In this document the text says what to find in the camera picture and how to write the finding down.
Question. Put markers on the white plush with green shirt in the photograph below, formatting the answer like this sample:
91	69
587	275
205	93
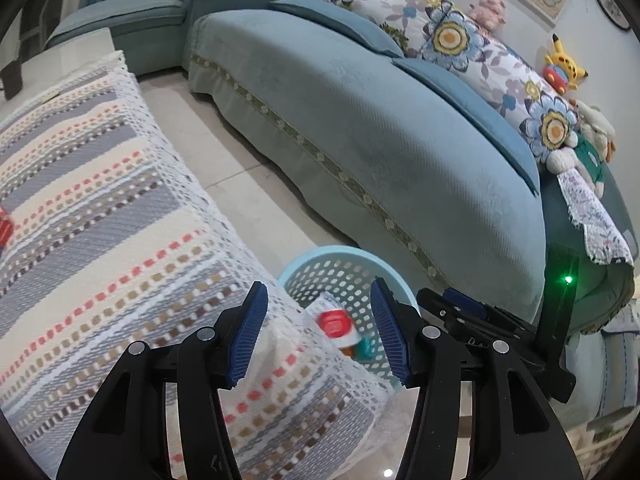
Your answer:
590	157

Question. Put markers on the red object on table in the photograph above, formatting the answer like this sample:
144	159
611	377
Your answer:
4	225

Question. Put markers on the teal plastic cup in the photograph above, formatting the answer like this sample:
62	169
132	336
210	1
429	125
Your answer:
365	348

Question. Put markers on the round black wall clock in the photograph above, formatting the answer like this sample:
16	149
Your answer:
612	7

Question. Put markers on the white packet with red lid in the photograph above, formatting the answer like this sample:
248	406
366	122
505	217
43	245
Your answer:
335	324

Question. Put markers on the yellow plush toy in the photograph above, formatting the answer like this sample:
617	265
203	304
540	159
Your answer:
567	59

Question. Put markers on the red round toy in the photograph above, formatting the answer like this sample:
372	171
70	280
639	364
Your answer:
556	78

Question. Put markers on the blue fabric sofa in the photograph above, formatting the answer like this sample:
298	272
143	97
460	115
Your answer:
350	135

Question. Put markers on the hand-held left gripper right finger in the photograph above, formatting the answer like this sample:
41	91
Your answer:
390	335

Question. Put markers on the light blue upholstered furniture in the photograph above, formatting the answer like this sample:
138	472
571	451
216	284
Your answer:
615	375

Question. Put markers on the white coffee table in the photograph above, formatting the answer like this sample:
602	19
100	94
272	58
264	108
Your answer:
70	55

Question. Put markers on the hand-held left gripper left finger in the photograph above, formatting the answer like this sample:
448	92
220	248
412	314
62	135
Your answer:
247	335

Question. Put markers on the pink plush toy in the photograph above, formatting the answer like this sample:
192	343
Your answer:
487	10

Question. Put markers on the plain blue cushion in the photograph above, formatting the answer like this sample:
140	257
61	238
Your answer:
340	22

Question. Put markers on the blue sofa chaise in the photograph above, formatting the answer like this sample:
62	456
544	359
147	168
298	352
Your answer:
120	25

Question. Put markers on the striped woven tablecloth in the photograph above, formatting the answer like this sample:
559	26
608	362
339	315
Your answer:
125	210

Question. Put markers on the floral armrest cloth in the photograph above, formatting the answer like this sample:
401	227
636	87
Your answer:
595	220

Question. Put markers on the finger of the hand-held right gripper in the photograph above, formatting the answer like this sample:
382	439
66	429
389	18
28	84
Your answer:
467	303
450	317

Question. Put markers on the teal perforated plastic basket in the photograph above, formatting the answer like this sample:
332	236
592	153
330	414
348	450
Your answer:
325	270

